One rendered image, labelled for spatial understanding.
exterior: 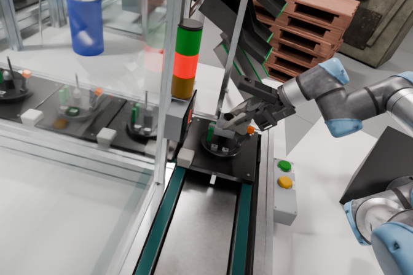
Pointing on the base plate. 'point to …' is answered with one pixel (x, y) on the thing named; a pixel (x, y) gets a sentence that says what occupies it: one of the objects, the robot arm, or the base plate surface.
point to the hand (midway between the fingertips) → (225, 120)
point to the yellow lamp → (182, 87)
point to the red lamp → (185, 65)
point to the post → (173, 56)
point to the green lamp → (188, 42)
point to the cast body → (222, 126)
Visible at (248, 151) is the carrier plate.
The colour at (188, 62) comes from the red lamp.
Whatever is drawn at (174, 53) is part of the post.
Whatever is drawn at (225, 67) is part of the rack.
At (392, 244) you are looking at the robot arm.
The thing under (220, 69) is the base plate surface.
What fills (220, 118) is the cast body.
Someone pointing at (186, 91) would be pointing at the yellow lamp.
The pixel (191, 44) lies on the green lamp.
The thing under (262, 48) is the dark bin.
